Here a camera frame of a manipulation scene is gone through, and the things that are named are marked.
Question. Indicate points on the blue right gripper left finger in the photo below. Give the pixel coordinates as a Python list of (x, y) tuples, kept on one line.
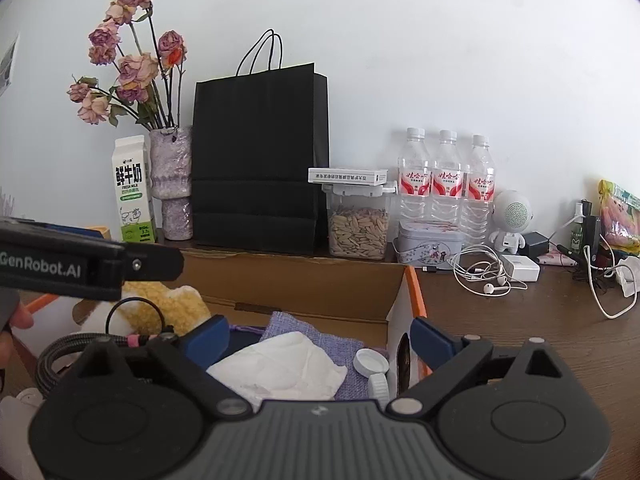
[(207, 342)]

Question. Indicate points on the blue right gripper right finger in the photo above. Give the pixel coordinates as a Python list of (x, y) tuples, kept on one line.
[(432, 345)]

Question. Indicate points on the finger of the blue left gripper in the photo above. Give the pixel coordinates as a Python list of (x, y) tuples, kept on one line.
[(55, 230)]

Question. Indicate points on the yellow white plush toy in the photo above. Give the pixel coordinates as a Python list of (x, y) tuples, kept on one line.
[(183, 308)]

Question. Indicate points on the white bottle cap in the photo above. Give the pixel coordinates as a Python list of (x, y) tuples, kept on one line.
[(369, 362)]

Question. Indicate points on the white tissue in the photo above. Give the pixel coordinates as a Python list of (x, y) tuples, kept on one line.
[(286, 367)]

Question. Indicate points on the purple linen drawstring bag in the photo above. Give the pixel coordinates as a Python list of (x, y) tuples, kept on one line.
[(340, 350)]

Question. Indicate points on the translucent plastic bottle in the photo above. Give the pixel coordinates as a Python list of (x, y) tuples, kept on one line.
[(16, 414)]

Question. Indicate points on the yellow ceramic mug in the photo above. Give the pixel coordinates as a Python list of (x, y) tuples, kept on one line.
[(105, 232)]

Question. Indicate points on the red cardboard box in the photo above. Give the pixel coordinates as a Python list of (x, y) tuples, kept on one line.
[(374, 302)]

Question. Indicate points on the white green milk carton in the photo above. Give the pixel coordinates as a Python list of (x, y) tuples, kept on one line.
[(133, 190)]

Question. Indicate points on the decorated metal tin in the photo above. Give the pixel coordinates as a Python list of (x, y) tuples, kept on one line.
[(426, 244)]

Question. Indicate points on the white charger block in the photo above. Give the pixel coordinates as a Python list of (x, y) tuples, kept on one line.
[(520, 268)]

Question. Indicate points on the purple glitter vase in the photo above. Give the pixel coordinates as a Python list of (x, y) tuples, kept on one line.
[(171, 184)]

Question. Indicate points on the black power adapter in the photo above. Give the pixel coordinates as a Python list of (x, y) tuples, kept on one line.
[(536, 245)]

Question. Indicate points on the clear jar of seeds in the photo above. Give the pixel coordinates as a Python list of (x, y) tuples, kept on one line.
[(359, 219)]

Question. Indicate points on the white robot speaker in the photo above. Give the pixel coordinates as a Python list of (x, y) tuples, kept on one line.
[(511, 216)]

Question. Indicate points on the right water bottle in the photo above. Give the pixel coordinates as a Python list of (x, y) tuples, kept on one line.
[(479, 192)]

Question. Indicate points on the water bottle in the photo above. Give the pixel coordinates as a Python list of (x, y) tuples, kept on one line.
[(479, 192), (447, 179), (414, 176)]

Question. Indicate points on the dried pink rose bouquet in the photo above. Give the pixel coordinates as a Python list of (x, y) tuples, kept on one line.
[(149, 70)]

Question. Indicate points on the middle water bottle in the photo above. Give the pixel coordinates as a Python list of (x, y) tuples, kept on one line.
[(447, 179)]

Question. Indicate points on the left water bottle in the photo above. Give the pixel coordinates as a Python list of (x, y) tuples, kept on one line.
[(414, 176)]

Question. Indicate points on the flat white box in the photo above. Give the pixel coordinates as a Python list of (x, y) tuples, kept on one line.
[(371, 177)]

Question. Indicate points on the black paper shopping bag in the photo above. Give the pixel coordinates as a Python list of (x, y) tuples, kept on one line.
[(254, 138)]

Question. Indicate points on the black upright device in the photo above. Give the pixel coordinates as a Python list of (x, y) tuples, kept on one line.
[(591, 231)]

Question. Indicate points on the white face mask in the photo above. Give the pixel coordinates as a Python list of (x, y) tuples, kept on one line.
[(627, 273)]

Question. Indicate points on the yellow snack bag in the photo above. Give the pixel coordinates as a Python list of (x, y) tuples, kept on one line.
[(619, 211)]

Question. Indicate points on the white wired earphones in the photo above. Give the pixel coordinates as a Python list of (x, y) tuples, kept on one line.
[(486, 277)]

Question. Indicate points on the wall notice paper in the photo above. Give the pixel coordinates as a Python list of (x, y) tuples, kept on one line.
[(7, 65)]

